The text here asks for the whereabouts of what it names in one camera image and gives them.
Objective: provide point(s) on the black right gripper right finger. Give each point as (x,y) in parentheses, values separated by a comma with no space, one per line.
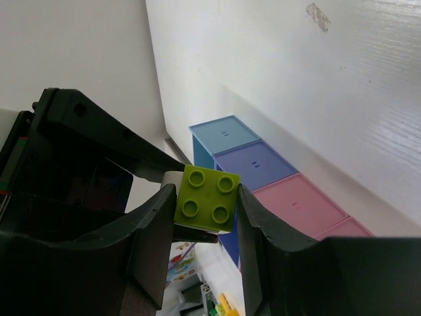
(285,272)

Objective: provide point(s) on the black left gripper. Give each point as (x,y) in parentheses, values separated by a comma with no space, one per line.
(57,173)

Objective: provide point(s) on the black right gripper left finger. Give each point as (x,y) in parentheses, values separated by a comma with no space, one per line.
(117,269)

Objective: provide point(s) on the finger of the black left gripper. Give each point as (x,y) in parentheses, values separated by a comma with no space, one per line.
(185,234)

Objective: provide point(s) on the green square lego brick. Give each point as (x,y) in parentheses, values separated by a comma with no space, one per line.
(207,199)

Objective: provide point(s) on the colourful lego box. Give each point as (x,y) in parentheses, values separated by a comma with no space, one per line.
(182,270)

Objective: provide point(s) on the yellow toy pieces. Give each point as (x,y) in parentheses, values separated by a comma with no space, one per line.
(224,308)

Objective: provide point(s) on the narrow pink container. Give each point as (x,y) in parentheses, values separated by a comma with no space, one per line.
(299,203)

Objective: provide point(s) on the wide pink container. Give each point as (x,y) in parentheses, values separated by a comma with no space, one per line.
(348,227)

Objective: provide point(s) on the light blue container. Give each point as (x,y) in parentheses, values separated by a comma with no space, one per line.
(217,136)

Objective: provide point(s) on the dark blue container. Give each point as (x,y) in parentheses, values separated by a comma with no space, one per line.
(257,164)

